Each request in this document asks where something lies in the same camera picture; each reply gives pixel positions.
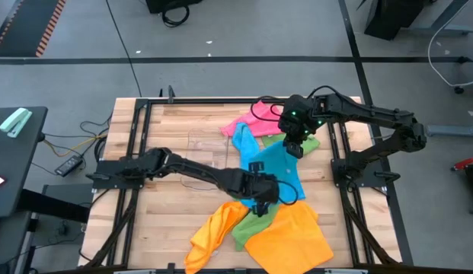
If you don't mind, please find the orange microfiber towel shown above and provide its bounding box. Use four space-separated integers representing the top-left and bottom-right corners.
244 200 335 274
184 200 251 274

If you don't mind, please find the grey table foot bar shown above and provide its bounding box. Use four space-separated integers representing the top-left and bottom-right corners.
425 124 473 138

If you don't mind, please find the black side desk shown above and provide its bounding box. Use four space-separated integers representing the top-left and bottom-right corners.
0 106 49 218

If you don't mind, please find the long black floor cable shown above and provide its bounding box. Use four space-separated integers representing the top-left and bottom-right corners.
105 0 142 98

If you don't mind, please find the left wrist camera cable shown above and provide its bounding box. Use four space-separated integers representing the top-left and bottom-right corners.
276 180 299 206

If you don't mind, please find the black mat with orange stripes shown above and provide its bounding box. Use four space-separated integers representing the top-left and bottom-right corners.
0 0 66 58

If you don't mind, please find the yellow cable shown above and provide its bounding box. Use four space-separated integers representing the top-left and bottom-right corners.
43 132 109 158

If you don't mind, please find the black metal table frame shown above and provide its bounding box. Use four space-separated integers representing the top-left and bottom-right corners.
78 85 404 274

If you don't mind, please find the red and black chair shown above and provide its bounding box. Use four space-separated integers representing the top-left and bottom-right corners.
451 155 473 216

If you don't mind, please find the grey desk leg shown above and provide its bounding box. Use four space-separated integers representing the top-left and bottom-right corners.
407 0 473 38

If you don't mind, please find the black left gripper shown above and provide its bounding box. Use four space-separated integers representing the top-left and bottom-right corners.
234 161 281 205

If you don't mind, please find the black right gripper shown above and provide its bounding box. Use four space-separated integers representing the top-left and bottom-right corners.
281 117 319 160

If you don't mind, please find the mint green stapler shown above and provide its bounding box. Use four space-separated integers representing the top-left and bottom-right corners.
0 107 34 139

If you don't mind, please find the black cable bundle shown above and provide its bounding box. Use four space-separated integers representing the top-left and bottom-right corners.
78 113 112 164

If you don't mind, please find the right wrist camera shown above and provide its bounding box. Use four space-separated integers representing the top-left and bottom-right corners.
277 99 300 125

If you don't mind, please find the green microfiber towel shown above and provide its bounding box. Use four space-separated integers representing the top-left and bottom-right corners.
261 132 321 156
231 203 281 252

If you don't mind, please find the black desk base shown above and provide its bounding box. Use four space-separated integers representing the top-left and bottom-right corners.
363 0 435 42

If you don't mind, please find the black power adapter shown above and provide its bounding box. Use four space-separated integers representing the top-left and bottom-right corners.
54 155 84 178

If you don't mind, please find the white cable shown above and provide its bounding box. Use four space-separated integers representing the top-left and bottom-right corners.
427 0 473 88

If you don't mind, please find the black equipment box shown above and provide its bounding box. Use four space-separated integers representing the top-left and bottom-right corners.
145 0 203 15

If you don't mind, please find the coiled black cable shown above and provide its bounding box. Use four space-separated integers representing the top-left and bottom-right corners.
161 3 191 29

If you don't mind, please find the pink microfiber towel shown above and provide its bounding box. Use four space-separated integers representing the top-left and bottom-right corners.
219 100 289 138

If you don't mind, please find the black desk underframe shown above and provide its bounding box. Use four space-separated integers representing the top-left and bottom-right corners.
0 184 93 274

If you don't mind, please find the clear plastic bin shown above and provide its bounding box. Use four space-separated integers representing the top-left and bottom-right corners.
181 127 229 191

